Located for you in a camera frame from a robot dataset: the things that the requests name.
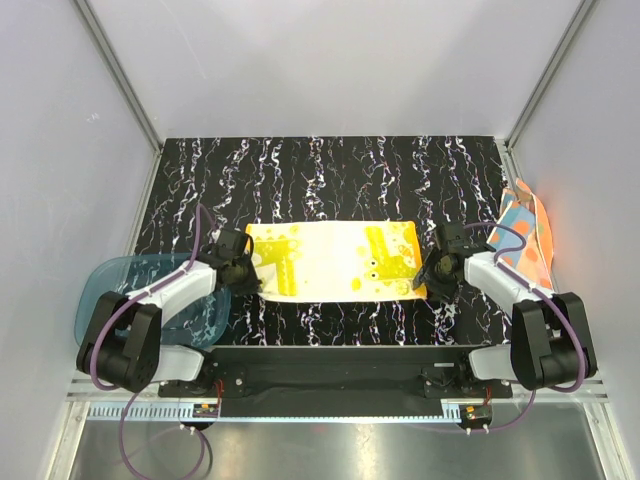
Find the yellow white patterned towel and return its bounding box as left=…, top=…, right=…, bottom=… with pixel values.
left=246, top=221, right=427, bottom=303

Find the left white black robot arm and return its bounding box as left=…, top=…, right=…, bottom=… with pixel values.
left=76, top=255, right=261, bottom=396

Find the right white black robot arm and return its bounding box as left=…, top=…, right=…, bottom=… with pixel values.
left=413, top=250, right=597, bottom=397

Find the blue transparent plastic bin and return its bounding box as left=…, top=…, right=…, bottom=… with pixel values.
left=73, top=252, right=232, bottom=357

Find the black marble pattern mat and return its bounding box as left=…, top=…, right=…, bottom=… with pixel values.
left=135, top=135, right=533, bottom=347

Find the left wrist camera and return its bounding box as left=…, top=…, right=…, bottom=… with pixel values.
left=215, top=229, right=249, bottom=258

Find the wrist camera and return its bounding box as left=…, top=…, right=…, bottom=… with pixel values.
left=435, top=222, right=493, bottom=257
left=215, top=229, right=249, bottom=258

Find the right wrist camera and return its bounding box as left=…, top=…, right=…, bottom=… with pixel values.
left=435, top=222, right=493, bottom=257

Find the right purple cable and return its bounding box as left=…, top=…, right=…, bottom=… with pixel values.
left=462, top=222, right=589, bottom=432

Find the purple cable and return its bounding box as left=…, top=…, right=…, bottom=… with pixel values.
left=87, top=203, right=224, bottom=476
left=462, top=222, right=589, bottom=432

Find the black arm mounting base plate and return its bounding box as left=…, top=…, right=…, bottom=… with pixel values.
left=159, top=345, right=513, bottom=399

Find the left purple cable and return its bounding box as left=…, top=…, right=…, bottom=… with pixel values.
left=87, top=203, right=224, bottom=476

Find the grey slotted cable duct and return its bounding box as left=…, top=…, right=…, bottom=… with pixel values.
left=88, top=401, right=461, bottom=424

